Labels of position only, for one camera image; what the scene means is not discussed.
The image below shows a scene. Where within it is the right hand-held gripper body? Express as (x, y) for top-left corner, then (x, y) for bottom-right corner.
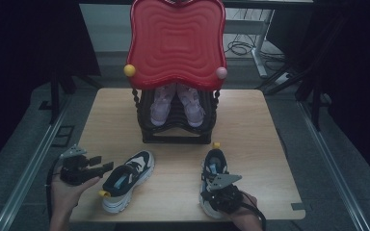
(201, 172), (244, 214)

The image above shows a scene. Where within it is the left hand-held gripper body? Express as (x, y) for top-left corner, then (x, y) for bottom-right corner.
(59, 144), (105, 187)

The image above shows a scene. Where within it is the navy and white child's sneaker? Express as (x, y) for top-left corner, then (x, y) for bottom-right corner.
(198, 141), (239, 220)
(97, 149), (156, 215)

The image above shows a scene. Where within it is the lilac child's sandal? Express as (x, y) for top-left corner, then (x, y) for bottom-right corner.
(176, 84), (206, 128)
(149, 84), (177, 127)

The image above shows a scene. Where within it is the red and black shoe rack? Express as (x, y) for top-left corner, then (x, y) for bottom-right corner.
(123, 0), (229, 145)

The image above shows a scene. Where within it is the person's right hand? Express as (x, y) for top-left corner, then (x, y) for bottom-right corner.
(220, 192), (261, 226)

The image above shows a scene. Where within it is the person's left hand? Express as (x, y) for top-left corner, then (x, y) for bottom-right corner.
(49, 174), (102, 219)

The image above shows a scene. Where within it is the black metal stand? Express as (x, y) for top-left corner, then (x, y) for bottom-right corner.
(38, 57), (104, 126)
(256, 13), (335, 133)

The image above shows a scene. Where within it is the dark curtain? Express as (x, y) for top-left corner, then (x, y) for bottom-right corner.
(266, 0), (370, 193)
(0, 0), (102, 174)

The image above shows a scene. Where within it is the white power strip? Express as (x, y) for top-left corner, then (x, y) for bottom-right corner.
(274, 71), (293, 85)

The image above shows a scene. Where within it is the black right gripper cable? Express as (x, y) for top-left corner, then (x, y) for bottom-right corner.
(240, 192), (268, 231)

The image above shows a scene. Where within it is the metal floor rail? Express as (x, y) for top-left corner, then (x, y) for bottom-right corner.
(296, 99), (370, 231)
(0, 97), (73, 231)

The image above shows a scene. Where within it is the black cable bundle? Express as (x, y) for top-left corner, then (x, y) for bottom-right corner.
(225, 32), (287, 64)

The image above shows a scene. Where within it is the white metal desk frame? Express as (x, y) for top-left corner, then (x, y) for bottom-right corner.
(225, 9), (276, 78)

